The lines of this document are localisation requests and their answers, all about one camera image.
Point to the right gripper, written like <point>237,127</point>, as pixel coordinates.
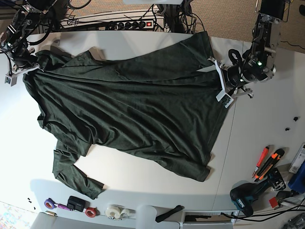
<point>22,63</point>

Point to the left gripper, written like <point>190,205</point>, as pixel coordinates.
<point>231,81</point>

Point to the dark green long-sleeve t-shirt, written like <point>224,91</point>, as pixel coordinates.
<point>160,106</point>

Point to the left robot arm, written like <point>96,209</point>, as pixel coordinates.
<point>257,64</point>

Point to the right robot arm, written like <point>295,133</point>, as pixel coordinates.
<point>30,16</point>

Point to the orange black utility knife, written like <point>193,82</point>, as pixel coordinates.
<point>271,161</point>

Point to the black power strip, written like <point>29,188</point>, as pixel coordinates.
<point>130,26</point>

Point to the blue box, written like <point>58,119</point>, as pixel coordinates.
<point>297,182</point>

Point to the purple tape roll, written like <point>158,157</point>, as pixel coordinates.
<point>49,203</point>

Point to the purple marker pen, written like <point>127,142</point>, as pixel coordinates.
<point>63,207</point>

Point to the red tape roll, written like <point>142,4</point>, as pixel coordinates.
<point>91,212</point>

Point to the clear tape roll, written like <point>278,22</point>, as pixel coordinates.
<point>127,213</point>
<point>113,211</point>

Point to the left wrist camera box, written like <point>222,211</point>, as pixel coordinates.
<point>224,99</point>

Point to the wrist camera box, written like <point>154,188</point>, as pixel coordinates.
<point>224,99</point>
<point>11,80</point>

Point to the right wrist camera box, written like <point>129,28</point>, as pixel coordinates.
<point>11,80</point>

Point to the teal black cordless drill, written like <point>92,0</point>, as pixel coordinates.
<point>244,195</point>

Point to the black action camera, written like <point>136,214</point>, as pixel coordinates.
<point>75,203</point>

